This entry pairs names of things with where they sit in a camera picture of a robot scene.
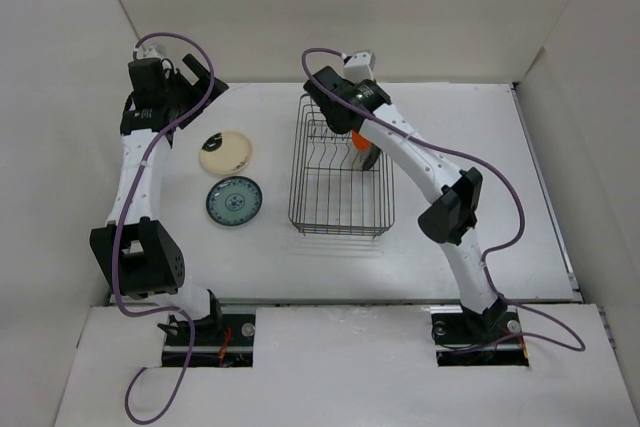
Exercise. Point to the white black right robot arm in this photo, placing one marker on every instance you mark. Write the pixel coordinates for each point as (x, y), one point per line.
(452, 192)

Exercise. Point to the orange round plate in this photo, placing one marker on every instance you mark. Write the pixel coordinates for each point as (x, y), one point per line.
(359, 142)

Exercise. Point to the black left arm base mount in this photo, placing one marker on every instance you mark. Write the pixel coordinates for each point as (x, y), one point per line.
(227, 345)

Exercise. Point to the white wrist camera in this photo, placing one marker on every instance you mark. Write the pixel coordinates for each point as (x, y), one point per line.
(153, 50)
(359, 66)

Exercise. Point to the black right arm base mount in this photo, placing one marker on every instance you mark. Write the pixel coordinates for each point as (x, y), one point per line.
(457, 346)

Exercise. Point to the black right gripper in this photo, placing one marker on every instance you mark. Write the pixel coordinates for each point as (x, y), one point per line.
(352, 85)

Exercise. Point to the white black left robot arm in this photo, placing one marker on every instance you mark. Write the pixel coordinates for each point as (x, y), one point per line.
(137, 255)

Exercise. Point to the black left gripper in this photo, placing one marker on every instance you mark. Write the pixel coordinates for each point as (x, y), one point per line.
(197, 91)

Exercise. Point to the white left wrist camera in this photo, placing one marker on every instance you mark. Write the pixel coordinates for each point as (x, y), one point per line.
(153, 50)

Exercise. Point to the blue white patterned plate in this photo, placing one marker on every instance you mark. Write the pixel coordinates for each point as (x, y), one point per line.
(234, 201)

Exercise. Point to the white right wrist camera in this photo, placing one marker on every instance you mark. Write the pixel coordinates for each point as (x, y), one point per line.
(359, 66)

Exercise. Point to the cream plate with black mark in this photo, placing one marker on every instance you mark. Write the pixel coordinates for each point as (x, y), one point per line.
(226, 153)

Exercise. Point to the grey wire dish rack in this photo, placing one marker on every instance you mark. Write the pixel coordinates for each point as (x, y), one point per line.
(329, 193)

